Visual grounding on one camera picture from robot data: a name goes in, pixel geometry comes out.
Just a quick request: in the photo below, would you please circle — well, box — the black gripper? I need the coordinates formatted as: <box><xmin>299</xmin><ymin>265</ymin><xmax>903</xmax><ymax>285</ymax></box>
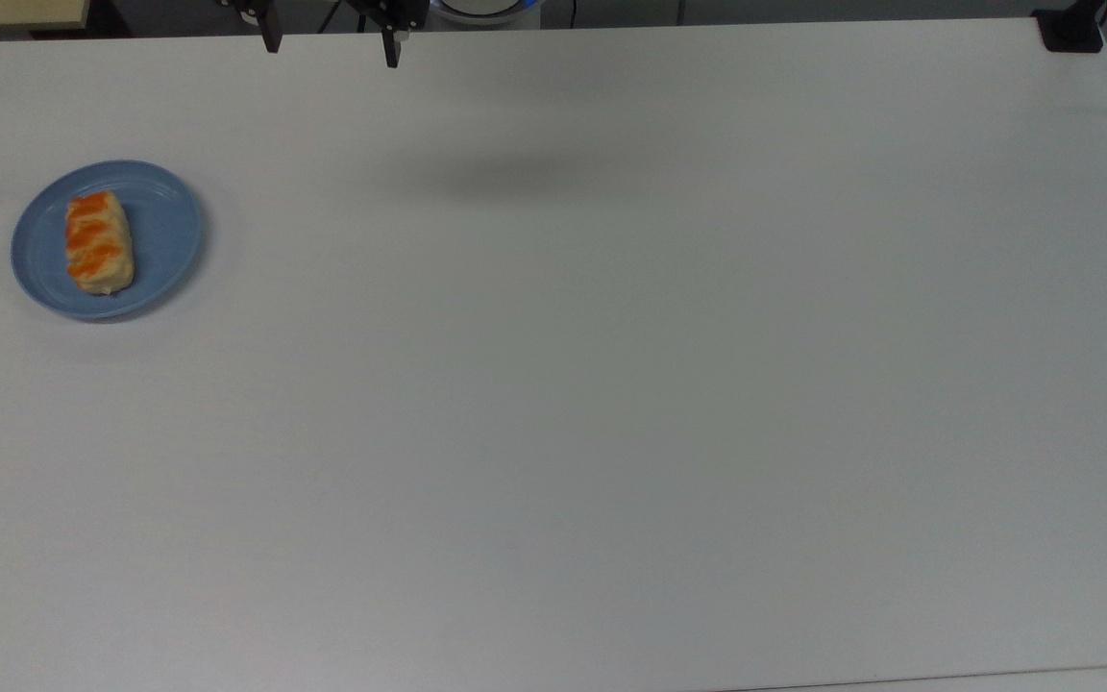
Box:
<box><xmin>221</xmin><ymin>0</ymin><xmax>429</xmax><ymax>70</ymax></box>

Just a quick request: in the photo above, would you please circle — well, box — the bread with orange stripes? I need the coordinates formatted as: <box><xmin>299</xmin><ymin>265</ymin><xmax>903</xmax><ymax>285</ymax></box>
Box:
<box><xmin>64</xmin><ymin>189</ymin><xmax>136</xmax><ymax>296</ymax></box>

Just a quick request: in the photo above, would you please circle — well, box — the blue round plate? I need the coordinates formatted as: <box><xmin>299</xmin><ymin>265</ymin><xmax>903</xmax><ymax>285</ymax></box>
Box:
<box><xmin>11</xmin><ymin>160</ymin><xmax>204</xmax><ymax>321</ymax></box>

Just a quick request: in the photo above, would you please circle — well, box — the beige wooden furniture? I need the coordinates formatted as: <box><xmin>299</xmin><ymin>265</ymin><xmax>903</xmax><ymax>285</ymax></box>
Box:
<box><xmin>0</xmin><ymin>0</ymin><xmax>93</xmax><ymax>36</ymax></box>

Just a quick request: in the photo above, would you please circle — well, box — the black table clamp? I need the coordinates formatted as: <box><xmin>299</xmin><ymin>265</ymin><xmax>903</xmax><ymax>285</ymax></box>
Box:
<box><xmin>1033</xmin><ymin>0</ymin><xmax>1107</xmax><ymax>54</ymax></box>

